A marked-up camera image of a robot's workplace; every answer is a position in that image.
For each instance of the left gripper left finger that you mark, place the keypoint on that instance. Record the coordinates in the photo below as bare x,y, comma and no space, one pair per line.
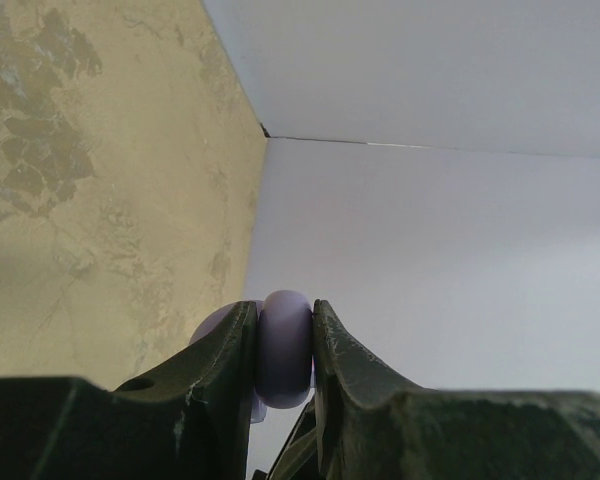
187,418

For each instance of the purple earbud charging case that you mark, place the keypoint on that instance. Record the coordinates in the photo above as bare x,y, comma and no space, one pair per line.
283,365

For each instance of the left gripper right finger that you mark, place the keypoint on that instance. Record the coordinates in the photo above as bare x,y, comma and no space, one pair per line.
364,420

